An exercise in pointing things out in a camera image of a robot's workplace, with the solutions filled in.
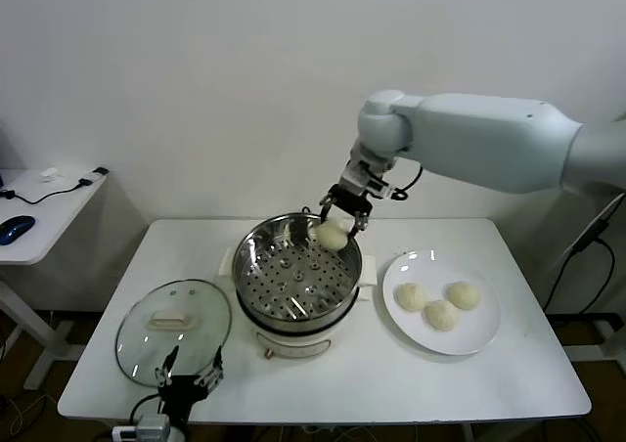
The white side desk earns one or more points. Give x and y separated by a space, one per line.
54 227

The stainless steel steamer basket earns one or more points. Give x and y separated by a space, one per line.
266 266

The small white desk object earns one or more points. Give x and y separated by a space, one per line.
51 174

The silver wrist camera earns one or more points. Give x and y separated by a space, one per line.
354 178
151 427

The white steamed baozi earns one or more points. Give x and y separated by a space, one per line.
463 295
441 316
332 236
412 296

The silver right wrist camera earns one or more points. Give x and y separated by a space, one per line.
354 178

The white electric cooker base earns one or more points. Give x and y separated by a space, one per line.
293 346

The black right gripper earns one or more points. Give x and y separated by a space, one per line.
349 201

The blue computer mouse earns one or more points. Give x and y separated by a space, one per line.
17 229

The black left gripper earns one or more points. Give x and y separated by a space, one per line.
181 388

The small black desk device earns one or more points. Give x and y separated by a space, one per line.
100 170

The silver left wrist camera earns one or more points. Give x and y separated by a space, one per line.
151 427

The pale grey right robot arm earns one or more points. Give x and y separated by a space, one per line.
489 139

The dark monitor edge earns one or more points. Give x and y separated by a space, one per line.
2 168

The white round plate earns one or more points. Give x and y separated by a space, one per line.
440 337

